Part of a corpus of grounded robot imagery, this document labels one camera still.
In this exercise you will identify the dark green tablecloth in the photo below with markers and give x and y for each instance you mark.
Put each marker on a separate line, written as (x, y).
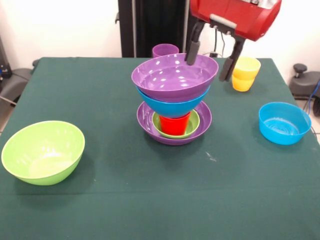
(160, 187)

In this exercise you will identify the yellow cup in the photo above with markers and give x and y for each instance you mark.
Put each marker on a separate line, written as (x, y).
(246, 75)

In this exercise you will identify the grey pedestal foot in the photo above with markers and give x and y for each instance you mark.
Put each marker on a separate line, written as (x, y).
(15, 80)
(303, 81)

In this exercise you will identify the black equipment rack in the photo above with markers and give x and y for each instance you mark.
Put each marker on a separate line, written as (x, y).
(3, 62)

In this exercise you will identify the small blue bowl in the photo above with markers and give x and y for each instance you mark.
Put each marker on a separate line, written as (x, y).
(285, 122)

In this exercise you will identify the small green bowl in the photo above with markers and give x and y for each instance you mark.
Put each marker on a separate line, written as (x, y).
(193, 123)

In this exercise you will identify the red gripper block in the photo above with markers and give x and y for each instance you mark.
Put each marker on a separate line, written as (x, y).
(237, 15)

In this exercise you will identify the large green bowl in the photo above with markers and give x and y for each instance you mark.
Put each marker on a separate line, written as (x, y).
(43, 152)

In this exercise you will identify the purple cup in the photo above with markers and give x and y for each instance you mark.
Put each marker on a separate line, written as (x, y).
(162, 50)

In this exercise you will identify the large blue bowl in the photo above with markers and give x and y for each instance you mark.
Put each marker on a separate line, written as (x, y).
(172, 107)

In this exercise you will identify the red cup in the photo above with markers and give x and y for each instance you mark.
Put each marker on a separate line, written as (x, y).
(175, 125)

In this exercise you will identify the purple bowl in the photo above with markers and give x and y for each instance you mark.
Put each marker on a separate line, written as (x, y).
(145, 120)
(175, 80)

